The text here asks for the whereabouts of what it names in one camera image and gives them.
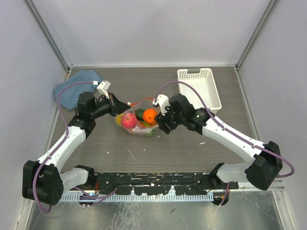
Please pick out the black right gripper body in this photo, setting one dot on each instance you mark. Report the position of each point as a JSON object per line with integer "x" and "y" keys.
{"x": 171, "y": 119}

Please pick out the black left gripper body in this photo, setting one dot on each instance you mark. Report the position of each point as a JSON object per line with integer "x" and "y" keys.
{"x": 101, "y": 108}

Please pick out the yellow toy lemon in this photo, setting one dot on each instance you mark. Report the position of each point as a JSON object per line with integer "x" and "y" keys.
{"x": 118, "y": 119}

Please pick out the red toy apple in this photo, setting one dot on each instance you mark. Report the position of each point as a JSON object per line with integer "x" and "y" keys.
{"x": 129, "y": 121}

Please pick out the dark green toy avocado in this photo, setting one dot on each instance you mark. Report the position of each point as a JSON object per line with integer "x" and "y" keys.
{"x": 139, "y": 114}

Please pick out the clear zip bag orange zipper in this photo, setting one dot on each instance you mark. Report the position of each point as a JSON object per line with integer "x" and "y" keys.
{"x": 145, "y": 103}

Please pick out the orange toy fruit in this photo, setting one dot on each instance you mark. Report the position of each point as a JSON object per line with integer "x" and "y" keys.
{"x": 149, "y": 116}

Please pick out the green toy fruit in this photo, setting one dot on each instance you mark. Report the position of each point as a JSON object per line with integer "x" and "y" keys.
{"x": 147, "y": 129}

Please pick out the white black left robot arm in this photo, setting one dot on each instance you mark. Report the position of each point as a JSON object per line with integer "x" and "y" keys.
{"x": 79, "y": 129}

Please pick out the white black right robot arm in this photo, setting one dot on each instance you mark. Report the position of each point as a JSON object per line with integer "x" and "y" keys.
{"x": 262, "y": 162}

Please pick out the blue folded cloth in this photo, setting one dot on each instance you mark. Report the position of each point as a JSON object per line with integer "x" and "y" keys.
{"x": 70, "y": 96}

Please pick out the white perforated plastic basket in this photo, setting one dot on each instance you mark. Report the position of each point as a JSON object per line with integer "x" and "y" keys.
{"x": 203, "y": 82}

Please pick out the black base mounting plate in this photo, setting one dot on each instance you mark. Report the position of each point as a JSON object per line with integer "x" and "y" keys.
{"x": 126, "y": 183}

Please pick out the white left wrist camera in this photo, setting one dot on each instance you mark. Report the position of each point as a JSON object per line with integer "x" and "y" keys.
{"x": 102, "y": 87}

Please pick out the left aluminium corner post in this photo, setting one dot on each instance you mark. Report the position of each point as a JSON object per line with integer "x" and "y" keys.
{"x": 47, "y": 34}

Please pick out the aluminium corner post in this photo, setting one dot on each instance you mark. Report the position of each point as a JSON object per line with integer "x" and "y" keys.
{"x": 47, "y": 34}
{"x": 257, "y": 31}

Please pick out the blue slotted cable duct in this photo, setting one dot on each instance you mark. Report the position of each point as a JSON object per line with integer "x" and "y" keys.
{"x": 171, "y": 197}

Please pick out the right aluminium corner post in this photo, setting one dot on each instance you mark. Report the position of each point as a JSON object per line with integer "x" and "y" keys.
{"x": 257, "y": 31}

